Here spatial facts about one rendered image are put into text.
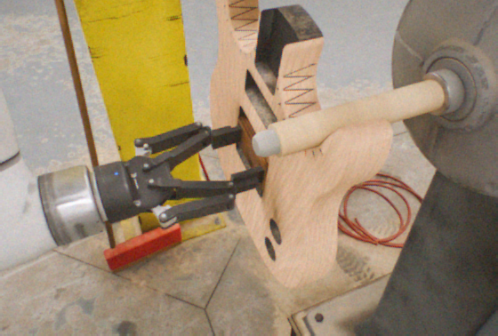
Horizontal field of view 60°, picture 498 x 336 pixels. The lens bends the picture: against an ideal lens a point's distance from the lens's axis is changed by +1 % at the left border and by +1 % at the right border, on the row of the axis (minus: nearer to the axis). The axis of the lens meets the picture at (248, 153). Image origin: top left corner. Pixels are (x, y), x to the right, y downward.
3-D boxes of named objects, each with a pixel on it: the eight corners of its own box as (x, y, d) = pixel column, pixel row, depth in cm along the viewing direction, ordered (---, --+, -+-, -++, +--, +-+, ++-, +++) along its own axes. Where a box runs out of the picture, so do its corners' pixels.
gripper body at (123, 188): (98, 186, 59) (164, 167, 62) (111, 238, 55) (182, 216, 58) (86, 153, 53) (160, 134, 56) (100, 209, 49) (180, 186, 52)
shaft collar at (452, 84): (425, 81, 48) (451, 60, 44) (444, 118, 47) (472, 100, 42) (410, 85, 47) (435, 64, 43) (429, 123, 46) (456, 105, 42)
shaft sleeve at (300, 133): (416, 88, 46) (434, 74, 44) (429, 115, 46) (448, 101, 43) (264, 132, 41) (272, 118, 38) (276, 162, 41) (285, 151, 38)
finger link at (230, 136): (212, 149, 62) (211, 146, 62) (257, 137, 64) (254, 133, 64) (212, 137, 59) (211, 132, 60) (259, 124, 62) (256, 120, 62)
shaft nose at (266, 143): (267, 133, 41) (273, 124, 39) (276, 156, 40) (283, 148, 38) (247, 140, 40) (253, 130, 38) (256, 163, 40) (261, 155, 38)
